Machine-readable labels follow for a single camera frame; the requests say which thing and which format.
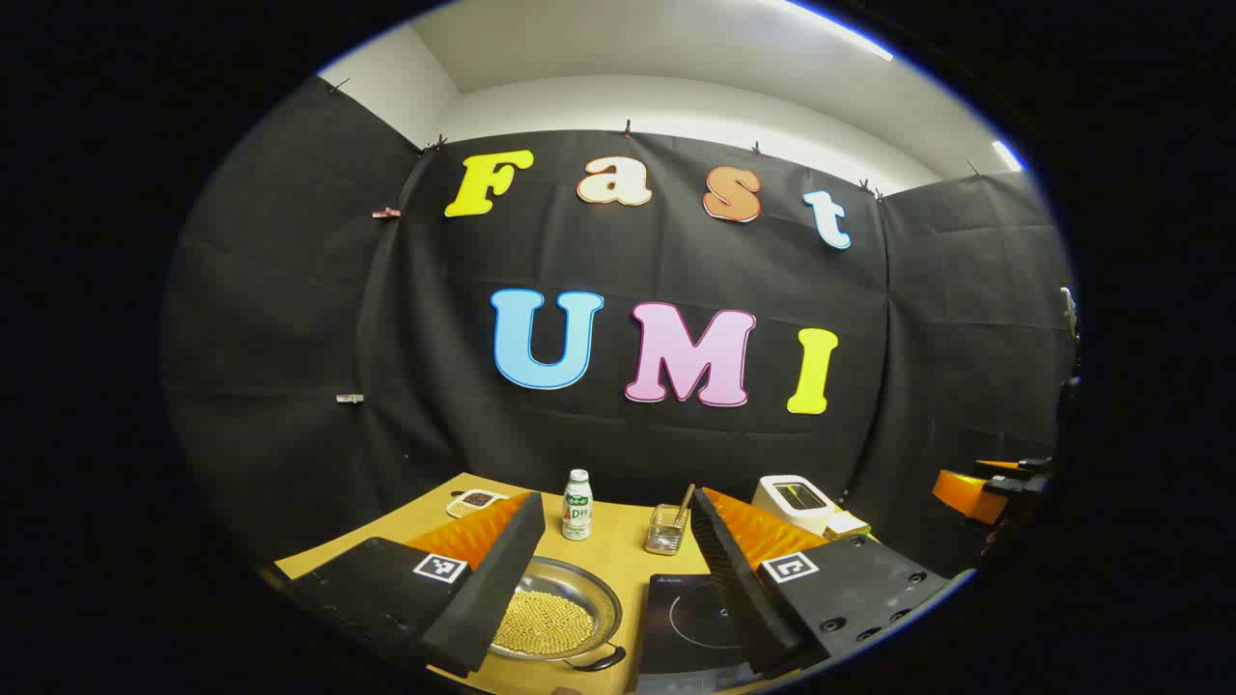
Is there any steel pot with soybeans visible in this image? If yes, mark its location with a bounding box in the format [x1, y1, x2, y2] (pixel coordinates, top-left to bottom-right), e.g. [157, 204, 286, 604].
[488, 555, 629, 674]

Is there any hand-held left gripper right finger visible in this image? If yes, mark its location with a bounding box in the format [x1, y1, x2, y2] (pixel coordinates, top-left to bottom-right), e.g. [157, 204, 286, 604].
[689, 486, 957, 681]

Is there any white toaster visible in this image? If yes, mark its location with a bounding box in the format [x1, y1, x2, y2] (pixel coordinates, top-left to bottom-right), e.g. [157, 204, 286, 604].
[751, 474, 836, 537]

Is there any white divided bean dish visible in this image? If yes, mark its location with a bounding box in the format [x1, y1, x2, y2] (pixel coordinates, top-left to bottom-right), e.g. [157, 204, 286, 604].
[446, 488, 510, 519]

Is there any wire utensil holder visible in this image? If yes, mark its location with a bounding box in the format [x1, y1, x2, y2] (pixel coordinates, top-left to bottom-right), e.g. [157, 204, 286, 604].
[644, 504, 691, 557]

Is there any white drink bottle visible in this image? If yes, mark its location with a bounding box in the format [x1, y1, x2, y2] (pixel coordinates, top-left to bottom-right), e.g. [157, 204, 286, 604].
[561, 469, 593, 542]

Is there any black induction cooktop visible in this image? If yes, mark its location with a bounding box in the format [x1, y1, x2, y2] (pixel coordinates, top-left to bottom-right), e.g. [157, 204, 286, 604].
[637, 574, 764, 677]

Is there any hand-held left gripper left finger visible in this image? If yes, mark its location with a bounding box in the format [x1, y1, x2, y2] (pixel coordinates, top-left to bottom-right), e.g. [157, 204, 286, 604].
[280, 490, 547, 679]

